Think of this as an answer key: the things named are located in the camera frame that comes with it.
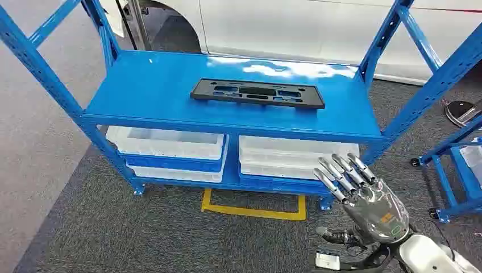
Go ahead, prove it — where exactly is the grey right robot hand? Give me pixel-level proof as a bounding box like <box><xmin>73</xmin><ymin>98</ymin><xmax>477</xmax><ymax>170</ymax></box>
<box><xmin>313</xmin><ymin>152</ymin><xmax>411</xmax><ymax>247</ymax></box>

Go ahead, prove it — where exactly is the black plastic frame panel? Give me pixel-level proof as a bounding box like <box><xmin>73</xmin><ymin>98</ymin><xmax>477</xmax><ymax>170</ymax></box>
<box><xmin>190</xmin><ymin>78</ymin><xmax>326</xmax><ymax>110</ymax></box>

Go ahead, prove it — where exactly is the small blue metal rack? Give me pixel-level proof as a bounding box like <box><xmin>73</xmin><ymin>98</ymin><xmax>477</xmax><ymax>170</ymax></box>
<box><xmin>410</xmin><ymin>117</ymin><xmax>482</xmax><ymax>224</ymax></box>

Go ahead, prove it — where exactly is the white plastic bin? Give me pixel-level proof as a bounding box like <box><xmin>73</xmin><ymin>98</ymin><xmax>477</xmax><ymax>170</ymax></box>
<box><xmin>238</xmin><ymin>135</ymin><xmax>360</xmax><ymax>167</ymax></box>
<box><xmin>106</xmin><ymin>126</ymin><xmax>226</xmax><ymax>162</ymax></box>
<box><xmin>126</xmin><ymin>136</ymin><xmax>230</xmax><ymax>184</ymax></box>
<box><xmin>239</xmin><ymin>161</ymin><xmax>332</xmax><ymax>181</ymax></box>

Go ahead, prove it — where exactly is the black round disc base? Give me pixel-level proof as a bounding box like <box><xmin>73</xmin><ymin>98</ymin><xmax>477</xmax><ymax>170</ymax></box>
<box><xmin>444</xmin><ymin>100</ymin><xmax>482</xmax><ymax>129</ymax></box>

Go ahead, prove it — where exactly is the white car body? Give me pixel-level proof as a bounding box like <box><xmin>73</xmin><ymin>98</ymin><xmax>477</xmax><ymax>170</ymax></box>
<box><xmin>98</xmin><ymin>0</ymin><xmax>482</xmax><ymax>86</ymax></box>

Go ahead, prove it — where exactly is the large blue metal shelf rack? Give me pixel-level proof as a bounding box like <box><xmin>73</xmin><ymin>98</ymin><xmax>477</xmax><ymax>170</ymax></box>
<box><xmin>0</xmin><ymin>0</ymin><xmax>482</xmax><ymax>212</ymax></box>

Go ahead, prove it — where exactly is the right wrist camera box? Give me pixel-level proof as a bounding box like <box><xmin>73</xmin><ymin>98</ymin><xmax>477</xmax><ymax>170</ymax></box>
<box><xmin>315</xmin><ymin>251</ymin><xmax>342</xmax><ymax>272</ymax></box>

